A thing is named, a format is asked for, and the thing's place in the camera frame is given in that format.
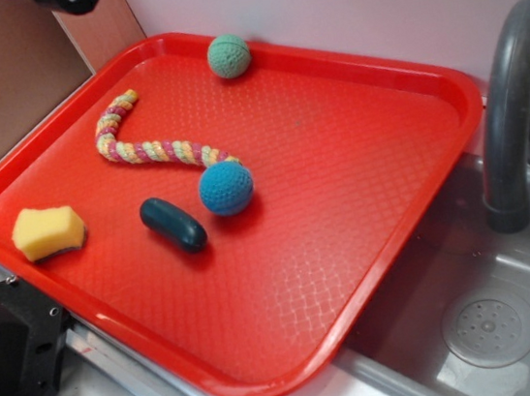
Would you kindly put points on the red plastic tray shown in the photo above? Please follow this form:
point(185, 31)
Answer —
point(346, 154)

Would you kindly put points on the brown wooden board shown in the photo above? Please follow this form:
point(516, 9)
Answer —
point(45, 56)

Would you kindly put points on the grey toy faucet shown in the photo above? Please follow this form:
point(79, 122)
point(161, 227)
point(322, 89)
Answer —
point(506, 155)

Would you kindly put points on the grey plastic sink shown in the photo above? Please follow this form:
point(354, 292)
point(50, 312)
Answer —
point(452, 317)

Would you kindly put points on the blue textured ball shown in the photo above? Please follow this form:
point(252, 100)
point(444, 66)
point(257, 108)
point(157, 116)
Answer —
point(226, 188)

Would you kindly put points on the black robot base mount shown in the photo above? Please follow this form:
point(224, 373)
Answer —
point(32, 336)

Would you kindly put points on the dark teal oblong capsule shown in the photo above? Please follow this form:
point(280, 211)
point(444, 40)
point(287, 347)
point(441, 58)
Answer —
point(173, 223)

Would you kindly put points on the green textured ball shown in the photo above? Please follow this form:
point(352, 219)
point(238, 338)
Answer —
point(228, 56)

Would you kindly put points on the yellow sponge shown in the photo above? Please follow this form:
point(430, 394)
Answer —
point(42, 233)

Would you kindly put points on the silver metal rail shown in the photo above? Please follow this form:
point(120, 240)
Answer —
point(135, 374)

